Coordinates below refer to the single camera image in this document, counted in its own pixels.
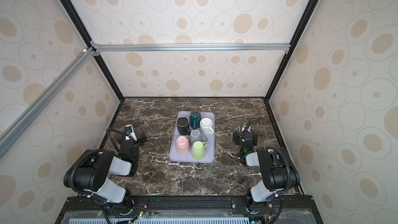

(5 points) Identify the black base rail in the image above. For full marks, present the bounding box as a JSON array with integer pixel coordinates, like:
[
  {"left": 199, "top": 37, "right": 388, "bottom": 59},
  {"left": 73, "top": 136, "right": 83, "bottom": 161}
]
[{"left": 56, "top": 196, "right": 323, "bottom": 224}]

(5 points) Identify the grey mug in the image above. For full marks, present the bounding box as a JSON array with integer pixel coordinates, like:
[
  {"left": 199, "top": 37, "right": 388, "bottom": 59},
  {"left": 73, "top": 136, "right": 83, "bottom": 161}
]
[{"left": 189, "top": 129, "right": 208, "bottom": 146}]

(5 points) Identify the black mug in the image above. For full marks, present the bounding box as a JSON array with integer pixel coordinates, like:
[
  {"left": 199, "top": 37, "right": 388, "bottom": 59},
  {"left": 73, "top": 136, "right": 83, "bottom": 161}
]
[{"left": 176, "top": 117, "right": 191, "bottom": 135}]

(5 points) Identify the pink faceted mug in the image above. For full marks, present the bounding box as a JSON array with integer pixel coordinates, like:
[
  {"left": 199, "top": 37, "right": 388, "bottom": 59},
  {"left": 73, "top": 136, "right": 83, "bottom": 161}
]
[{"left": 176, "top": 135, "right": 190, "bottom": 156}]

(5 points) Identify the dark green mug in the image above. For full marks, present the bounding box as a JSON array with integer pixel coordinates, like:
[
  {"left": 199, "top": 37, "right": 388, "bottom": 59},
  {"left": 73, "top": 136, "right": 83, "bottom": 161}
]
[{"left": 190, "top": 111, "right": 202, "bottom": 130}]

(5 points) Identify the left black frame post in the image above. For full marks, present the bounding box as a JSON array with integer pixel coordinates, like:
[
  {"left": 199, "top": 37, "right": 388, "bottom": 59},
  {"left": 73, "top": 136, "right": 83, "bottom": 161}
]
[{"left": 60, "top": 0, "right": 124, "bottom": 101}]

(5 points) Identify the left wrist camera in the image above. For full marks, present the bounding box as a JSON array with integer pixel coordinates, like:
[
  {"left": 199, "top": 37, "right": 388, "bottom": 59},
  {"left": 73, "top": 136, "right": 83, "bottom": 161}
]
[{"left": 124, "top": 124, "right": 137, "bottom": 143}]

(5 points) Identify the white mug red inside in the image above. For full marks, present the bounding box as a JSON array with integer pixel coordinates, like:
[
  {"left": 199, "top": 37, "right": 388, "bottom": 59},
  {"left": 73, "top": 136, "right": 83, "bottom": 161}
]
[{"left": 200, "top": 118, "right": 214, "bottom": 135}]

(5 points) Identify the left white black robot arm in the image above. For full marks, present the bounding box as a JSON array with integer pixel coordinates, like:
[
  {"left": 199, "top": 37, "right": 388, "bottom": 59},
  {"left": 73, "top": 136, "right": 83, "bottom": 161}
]
[{"left": 63, "top": 124, "right": 147, "bottom": 206}]

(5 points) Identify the black frame post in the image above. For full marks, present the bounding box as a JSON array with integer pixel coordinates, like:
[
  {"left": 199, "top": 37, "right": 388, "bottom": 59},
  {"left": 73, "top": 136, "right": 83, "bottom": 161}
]
[
  {"left": 265, "top": 0, "right": 319, "bottom": 102},
  {"left": 60, "top": 0, "right": 124, "bottom": 101}
]

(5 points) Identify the light green mug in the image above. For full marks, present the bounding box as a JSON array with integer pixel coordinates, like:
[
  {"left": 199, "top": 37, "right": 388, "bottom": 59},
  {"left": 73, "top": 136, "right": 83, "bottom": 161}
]
[{"left": 191, "top": 141, "right": 208, "bottom": 161}]

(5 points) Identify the right black frame post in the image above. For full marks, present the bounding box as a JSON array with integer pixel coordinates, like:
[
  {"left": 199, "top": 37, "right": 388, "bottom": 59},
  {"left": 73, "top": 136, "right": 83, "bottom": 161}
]
[{"left": 265, "top": 0, "right": 319, "bottom": 102}]

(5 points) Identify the left diagonal aluminium rail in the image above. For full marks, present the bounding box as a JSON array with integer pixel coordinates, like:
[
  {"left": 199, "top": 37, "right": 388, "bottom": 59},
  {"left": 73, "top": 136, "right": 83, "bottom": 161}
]
[{"left": 1, "top": 47, "right": 94, "bottom": 157}]

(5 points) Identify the lavender plastic tray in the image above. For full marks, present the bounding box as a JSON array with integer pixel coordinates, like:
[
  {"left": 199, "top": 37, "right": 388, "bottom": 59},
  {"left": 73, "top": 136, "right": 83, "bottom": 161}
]
[{"left": 169, "top": 111, "right": 215, "bottom": 163}]

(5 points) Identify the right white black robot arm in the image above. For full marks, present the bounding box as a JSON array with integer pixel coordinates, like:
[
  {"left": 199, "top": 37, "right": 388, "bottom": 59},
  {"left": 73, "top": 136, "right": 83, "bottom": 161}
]
[{"left": 233, "top": 121, "right": 300, "bottom": 204}]

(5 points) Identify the horizontal aluminium rail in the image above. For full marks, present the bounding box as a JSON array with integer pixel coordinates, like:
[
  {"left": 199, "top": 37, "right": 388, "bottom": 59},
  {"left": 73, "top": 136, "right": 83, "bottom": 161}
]
[{"left": 90, "top": 43, "right": 290, "bottom": 54}]

